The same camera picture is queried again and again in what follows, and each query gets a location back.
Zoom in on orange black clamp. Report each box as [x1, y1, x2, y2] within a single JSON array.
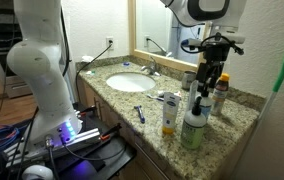
[[100, 123, 123, 141], [78, 105, 98, 118]]

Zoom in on white round device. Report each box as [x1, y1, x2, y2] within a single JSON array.
[[21, 164, 55, 180]]

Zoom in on grey metal cup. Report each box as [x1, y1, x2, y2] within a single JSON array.
[[181, 70, 198, 91]]

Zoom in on black power cable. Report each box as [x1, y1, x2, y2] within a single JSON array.
[[75, 41, 114, 101]]

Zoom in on brown spray bottle orange cap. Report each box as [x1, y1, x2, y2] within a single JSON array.
[[210, 73, 231, 117]]

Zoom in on white wall outlet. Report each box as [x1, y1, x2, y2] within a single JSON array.
[[105, 36, 115, 51]]

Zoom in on black robot cart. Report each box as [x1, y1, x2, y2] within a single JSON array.
[[0, 103, 137, 180]]

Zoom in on blue razor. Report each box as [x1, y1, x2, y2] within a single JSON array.
[[133, 105, 146, 125]]

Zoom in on wooden vanity cabinet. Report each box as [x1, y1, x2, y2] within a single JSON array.
[[76, 78, 260, 180]]

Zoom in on coiled blue orange cables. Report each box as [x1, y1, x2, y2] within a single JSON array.
[[0, 124, 20, 156]]

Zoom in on wood framed mirror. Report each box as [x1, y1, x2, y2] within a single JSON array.
[[127, 0, 225, 75]]

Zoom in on tall slim white tube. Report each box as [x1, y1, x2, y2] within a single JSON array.
[[187, 79, 200, 112]]

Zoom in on blue and white toothbrush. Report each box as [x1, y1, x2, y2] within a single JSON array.
[[146, 93, 165, 102]]

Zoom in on grey drawer unit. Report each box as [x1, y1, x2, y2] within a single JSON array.
[[3, 73, 33, 99]]

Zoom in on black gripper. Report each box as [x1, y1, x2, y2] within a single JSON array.
[[196, 43, 231, 98]]

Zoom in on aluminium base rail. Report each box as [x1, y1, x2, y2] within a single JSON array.
[[1, 128, 101, 168]]

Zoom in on white oval sink basin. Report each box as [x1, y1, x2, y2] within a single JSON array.
[[105, 72, 157, 93]]

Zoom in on chrome faucet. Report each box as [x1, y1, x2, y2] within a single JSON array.
[[140, 56, 161, 77]]

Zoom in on white lotion tube yellow cap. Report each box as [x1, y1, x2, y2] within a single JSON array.
[[161, 92, 182, 135]]

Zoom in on black base cable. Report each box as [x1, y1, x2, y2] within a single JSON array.
[[61, 133, 128, 162]]

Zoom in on green pump soap bottle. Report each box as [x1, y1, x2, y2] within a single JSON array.
[[180, 95, 207, 150]]

